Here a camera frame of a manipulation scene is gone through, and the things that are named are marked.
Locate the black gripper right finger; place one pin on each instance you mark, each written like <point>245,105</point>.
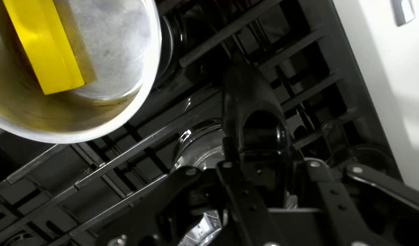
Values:
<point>326,195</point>

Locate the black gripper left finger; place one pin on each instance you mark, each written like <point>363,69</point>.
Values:
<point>236,195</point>

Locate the yellow block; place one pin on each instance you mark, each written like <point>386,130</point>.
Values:
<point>45,45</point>

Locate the stainless steel gas stove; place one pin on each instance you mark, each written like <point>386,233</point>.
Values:
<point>285,45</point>

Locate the small steel saucepan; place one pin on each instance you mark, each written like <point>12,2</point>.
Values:
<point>120,45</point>

